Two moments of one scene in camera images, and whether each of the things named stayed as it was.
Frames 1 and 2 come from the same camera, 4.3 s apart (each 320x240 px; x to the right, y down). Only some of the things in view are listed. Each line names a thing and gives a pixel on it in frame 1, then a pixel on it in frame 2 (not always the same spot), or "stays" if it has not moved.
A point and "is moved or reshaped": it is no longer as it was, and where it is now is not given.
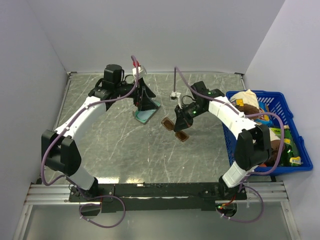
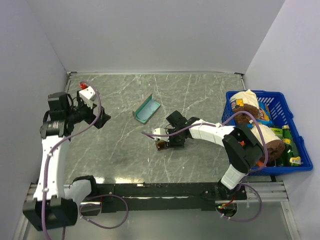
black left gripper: (144, 102) → (91, 116)
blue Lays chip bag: (264, 120) stays
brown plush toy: (247, 109) stays
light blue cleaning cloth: (145, 115) stays
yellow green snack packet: (296, 160) stays
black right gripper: (182, 121) → (177, 144)
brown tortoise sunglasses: (170, 125) is moved or reshaped
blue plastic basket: (277, 108) stays
